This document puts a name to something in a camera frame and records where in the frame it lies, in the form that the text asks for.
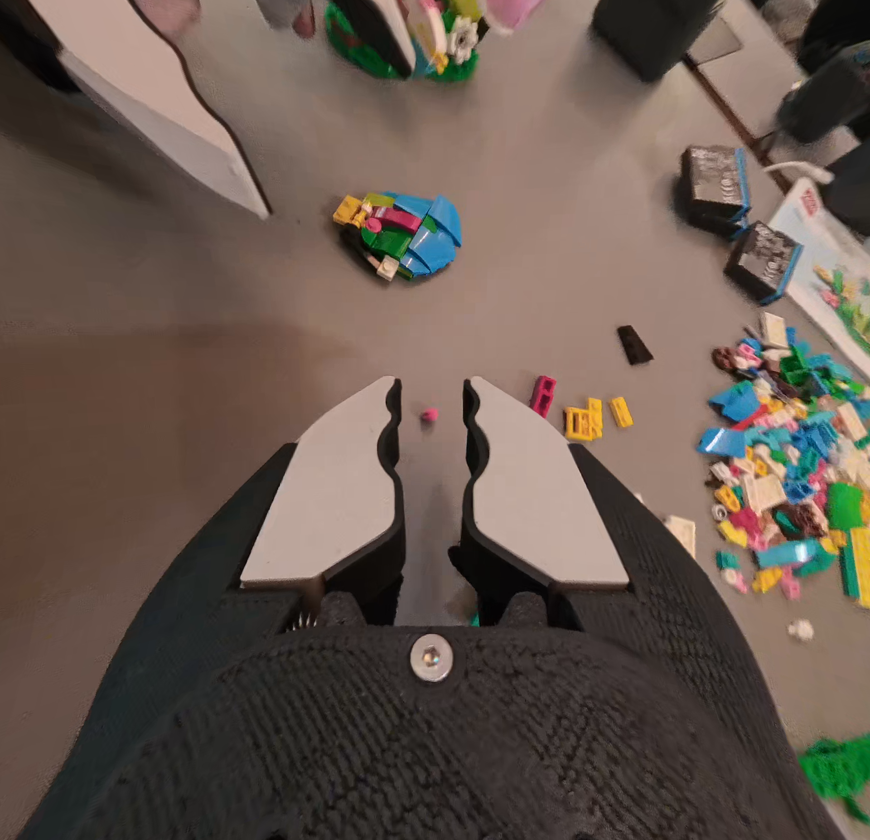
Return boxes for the black charger case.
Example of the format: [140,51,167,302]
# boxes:
[590,0,749,83]

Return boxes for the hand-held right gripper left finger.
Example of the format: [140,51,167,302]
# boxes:
[240,376,407,592]

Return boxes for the black battery with blue edge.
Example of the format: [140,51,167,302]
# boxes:
[724,221,804,305]
[680,145,752,239]

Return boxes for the white lego picture sheet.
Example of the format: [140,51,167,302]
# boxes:
[768,177,870,372]

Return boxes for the lego flower model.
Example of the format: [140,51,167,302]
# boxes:
[325,0,555,83]

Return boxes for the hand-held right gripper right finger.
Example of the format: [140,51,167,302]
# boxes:
[461,376,629,591]

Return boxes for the black lego wedge plate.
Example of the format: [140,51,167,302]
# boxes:
[616,325,655,366]

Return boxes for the person's left hand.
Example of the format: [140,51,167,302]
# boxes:
[257,0,317,37]

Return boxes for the white lego plates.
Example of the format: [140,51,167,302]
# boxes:
[662,515,697,558]

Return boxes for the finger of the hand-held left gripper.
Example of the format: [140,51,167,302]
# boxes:
[7,0,273,218]
[299,0,419,79]

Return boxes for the white cable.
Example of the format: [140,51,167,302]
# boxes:
[761,161,836,185]

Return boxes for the multicolour lego wing assembly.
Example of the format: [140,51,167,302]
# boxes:
[332,190,464,283]

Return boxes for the pile of mixed lego bricks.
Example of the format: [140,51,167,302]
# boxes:
[696,311,870,610]

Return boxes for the green lego plates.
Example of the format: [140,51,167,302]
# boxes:
[798,734,870,821]

